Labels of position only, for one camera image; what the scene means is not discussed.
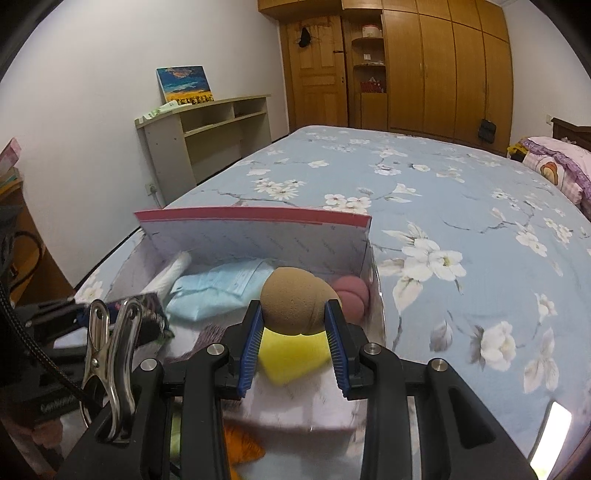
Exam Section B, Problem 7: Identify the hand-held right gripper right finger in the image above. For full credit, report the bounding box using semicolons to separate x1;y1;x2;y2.
324;299;539;480

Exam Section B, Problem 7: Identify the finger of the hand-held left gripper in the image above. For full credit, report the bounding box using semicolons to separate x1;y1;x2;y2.
44;344;93;371
11;298;109;343

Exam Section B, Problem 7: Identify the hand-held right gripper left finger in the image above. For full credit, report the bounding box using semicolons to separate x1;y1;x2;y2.
58;299;265;480

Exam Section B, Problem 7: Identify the yellow sponge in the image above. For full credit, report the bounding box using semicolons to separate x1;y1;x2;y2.
257;325;340;386

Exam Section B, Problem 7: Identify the pink makeup sponge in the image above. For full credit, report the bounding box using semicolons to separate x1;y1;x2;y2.
332;275;371;321

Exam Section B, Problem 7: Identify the beige makeup sponge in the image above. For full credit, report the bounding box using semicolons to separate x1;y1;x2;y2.
260;268;345;336

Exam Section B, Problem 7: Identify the blue face mask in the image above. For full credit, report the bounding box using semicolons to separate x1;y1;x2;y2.
165;258;278;321

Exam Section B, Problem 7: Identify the white cloth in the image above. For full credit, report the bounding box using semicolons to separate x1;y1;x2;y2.
139;250;192;296

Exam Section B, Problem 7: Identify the pink cardboard box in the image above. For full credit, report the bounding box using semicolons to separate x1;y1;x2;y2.
104;208;386;435

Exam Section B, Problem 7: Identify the metal spring clip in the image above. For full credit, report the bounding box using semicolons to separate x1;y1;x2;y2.
82;298;145;444

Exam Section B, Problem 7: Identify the wooden desk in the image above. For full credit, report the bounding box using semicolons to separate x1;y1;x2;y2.
0;178;75;308

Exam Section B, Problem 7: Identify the dark object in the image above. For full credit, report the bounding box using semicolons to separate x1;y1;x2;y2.
0;203;43;305

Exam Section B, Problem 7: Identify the orange knit cloth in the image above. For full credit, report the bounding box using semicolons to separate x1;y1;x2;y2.
224;422;266;464

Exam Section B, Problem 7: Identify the stack of books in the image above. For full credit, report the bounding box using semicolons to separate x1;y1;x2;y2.
0;137;23;185

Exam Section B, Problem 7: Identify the blue floral bedsheet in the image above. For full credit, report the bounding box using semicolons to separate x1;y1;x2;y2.
74;124;591;480

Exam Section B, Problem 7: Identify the beige shelf unit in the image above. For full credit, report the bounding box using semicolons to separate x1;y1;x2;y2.
135;95;273;197

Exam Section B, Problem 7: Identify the green packet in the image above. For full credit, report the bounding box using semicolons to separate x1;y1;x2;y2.
139;104;178;121

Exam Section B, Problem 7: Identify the smartphone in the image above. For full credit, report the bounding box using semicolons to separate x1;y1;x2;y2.
526;401;573;472

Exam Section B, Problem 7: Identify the blue and yellow painting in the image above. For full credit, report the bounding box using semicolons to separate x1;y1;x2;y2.
156;65;216;103

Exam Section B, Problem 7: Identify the wooden door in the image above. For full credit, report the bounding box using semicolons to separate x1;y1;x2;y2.
285;16;349;130

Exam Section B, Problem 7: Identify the pink cartoon pillow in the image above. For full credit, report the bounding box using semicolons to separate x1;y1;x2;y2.
519;136;591;204

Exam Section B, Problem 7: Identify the wooden wardrobe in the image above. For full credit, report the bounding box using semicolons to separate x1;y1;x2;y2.
257;0;515;148

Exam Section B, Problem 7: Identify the dark wooden headboard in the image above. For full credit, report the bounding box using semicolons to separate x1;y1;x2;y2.
551;117;591;151

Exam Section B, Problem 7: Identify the black braided cable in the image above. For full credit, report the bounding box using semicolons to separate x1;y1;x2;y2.
0;277;100;414

